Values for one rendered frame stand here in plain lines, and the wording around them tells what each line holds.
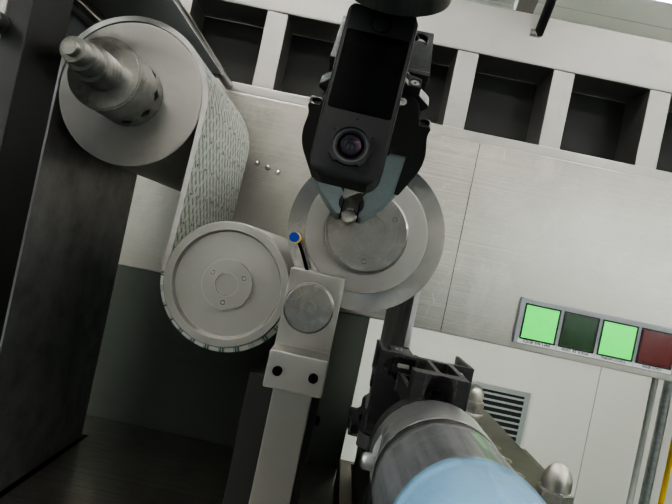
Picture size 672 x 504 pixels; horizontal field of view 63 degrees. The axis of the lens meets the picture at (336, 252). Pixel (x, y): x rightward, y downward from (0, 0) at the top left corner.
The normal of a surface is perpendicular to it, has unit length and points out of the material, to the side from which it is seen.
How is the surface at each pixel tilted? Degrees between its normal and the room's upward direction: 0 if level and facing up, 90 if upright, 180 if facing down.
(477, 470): 8
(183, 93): 90
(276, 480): 90
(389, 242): 90
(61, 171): 90
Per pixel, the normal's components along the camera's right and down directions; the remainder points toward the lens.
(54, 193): 0.98, 0.21
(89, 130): -0.01, -0.01
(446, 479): -0.29, -0.95
